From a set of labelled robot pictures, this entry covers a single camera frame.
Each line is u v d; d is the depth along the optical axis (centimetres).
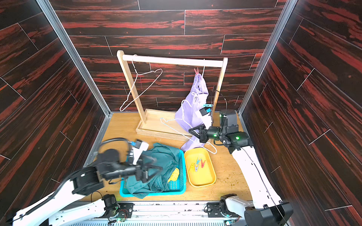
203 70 66
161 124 115
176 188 82
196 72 84
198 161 91
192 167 88
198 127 60
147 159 60
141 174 51
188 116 111
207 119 58
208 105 69
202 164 90
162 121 110
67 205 45
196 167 88
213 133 57
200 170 88
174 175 80
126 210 73
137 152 52
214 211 73
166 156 80
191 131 65
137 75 75
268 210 36
